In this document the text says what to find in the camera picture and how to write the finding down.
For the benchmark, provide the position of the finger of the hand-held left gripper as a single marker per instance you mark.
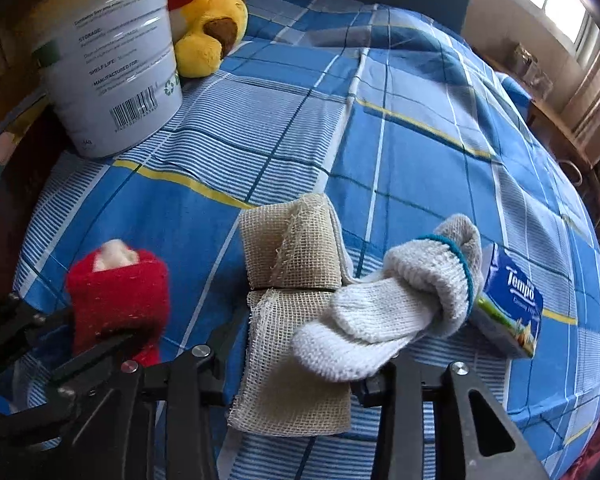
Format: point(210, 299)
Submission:
point(20, 325)
point(90, 360)

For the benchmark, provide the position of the beige gauze cloth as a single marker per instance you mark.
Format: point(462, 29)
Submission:
point(290, 260)

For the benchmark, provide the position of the clear boxes on desk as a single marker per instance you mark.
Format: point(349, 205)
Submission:
point(530, 67)

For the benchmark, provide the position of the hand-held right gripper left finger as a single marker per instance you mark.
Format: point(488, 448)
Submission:
point(195, 375)

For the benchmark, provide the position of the pink curtain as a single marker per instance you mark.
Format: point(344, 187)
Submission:
point(595, 95)

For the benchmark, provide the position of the blue tissue packet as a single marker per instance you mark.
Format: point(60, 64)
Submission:
point(510, 305)

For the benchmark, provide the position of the brown wooden bedside cabinet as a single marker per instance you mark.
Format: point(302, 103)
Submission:
point(10, 220)

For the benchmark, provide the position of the red sock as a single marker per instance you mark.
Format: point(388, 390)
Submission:
point(115, 295)

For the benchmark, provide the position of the blue plaid bedsheet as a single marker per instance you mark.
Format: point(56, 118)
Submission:
point(405, 160)

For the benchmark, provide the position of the white knitted glove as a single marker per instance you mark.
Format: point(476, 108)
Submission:
point(370, 310)

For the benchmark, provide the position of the white plastic tub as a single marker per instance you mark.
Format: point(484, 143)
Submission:
point(110, 60)

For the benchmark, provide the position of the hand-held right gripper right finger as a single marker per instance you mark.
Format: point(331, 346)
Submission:
point(430, 410)

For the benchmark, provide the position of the yellow bear plush toy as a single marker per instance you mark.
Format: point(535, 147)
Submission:
point(205, 45)

